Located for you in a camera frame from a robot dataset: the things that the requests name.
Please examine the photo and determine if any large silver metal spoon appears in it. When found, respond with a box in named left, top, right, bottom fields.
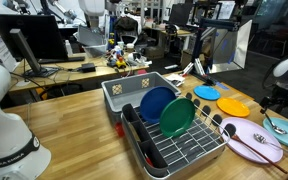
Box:
left=264, top=113, right=288, bottom=135

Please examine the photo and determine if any small silver metal spoon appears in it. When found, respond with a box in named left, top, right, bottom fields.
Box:
left=253, top=133, right=288, bottom=153

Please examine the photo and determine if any light blue plate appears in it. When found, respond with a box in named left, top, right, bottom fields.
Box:
left=262, top=116, right=288, bottom=150

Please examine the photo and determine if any grey lilac plate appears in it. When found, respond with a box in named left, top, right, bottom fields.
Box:
left=219, top=117, right=283, bottom=164

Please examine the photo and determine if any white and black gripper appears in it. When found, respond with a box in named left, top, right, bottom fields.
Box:
left=259, top=85, right=288, bottom=114

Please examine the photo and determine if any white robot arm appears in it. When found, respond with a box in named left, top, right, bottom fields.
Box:
left=0, top=65, right=142, bottom=180

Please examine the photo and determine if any grey plastic bin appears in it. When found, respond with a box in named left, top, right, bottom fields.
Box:
left=101, top=72, right=181, bottom=125

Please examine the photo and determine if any dark blue plate in rack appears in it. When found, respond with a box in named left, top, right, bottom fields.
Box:
left=140, top=86, right=176, bottom=123

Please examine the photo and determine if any green plate in rack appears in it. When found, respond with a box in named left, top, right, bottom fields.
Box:
left=159, top=98, right=195, bottom=137

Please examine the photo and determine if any blue tape strip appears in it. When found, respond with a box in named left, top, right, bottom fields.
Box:
left=216, top=82, right=229, bottom=90

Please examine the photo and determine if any black office chair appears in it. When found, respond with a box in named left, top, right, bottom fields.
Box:
left=114, top=16, right=138, bottom=44

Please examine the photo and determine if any grey dish drying rack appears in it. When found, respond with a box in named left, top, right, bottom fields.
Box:
left=121, top=99, right=230, bottom=180

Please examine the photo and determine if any wooden side desk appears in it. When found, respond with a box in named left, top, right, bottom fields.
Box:
left=9, top=53, right=147, bottom=92

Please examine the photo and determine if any yellow orange plate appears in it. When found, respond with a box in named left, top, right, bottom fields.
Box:
left=216, top=97, right=250, bottom=117

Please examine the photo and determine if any blue plate on table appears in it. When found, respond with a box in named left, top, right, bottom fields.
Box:
left=194, top=85, right=221, bottom=100

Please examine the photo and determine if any black computer monitor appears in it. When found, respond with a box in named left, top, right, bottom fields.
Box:
left=0, top=14, right=85, bottom=77

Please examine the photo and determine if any black power adapter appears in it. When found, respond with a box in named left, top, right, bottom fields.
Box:
left=81, top=63, right=96, bottom=73

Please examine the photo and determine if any brown wooden spoon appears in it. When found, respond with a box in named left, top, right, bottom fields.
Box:
left=231, top=134, right=288, bottom=174

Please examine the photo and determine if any clear plastic storage bin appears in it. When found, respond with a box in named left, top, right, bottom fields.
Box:
left=76, top=26, right=107, bottom=57

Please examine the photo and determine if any black aluminium camera mount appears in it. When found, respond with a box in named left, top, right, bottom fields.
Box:
left=180, top=18, right=239, bottom=86

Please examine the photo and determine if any yellow toy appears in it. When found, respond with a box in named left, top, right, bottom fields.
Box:
left=116, top=57, right=126, bottom=68

